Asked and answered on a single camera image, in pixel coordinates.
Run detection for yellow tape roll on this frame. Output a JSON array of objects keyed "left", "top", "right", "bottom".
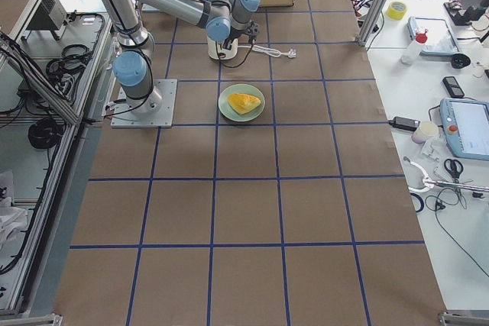
[{"left": 386, "top": 1, "right": 407, "bottom": 21}]

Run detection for black tape roll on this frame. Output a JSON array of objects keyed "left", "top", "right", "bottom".
[{"left": 450, "top": 53, "right": 471, "bottom": 69}]

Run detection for aluminium frame post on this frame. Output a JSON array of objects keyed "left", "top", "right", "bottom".
[{"left": 357, "top": 0, "right": 406, "bottom": 47}]

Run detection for black scissors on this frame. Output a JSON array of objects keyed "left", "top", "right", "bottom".
[{"left": 443, "top": 158, "right": 464, "bottom": 183}]

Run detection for paper cup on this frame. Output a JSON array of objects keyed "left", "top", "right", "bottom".
[{"left": 411, "top": 121, "right": 439, "bottom": 144}]

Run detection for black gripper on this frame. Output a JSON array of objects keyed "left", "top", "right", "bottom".
[{"left": 223, "top": 23, "right": 248, "bottom": 50}]

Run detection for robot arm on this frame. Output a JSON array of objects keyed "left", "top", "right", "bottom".
[{"left": 102, "top": 0, "right": 261, "bottom": 114}]

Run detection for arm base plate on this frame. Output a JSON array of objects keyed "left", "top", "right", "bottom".
[{"left": 111, "top": 79, "right": 177, "bottom": 128}]

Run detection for blue teach pendant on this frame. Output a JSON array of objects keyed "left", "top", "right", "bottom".
[
  {"left": 439, "top": 98, "right": 488, "bottom": 161},
  {"left": 407, "top": 16, "right": 461, "bottom": 56}
]

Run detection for black power adapter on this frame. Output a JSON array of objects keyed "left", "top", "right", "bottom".
[{"left": 388, "top": 116, "right": 420, "bottom": 131}]

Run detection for green plate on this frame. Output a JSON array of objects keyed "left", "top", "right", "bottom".
[{"left": 218, "top": 83, "right": 265, "bottom": 122}]

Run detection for white toaster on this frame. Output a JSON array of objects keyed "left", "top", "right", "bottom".
[{"left": 206, "top": 37, "right": 238, "bottom": 60}]

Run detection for red capped squeeze bottle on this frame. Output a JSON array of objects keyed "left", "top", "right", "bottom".
[{"left": 400, "top": 28, "right": 428, "bottom": 65}]

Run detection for yellow pastry on plate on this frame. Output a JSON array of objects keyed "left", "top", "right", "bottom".
[{"left": 227, "top": 93, "right": 261, "bottom": 115}]

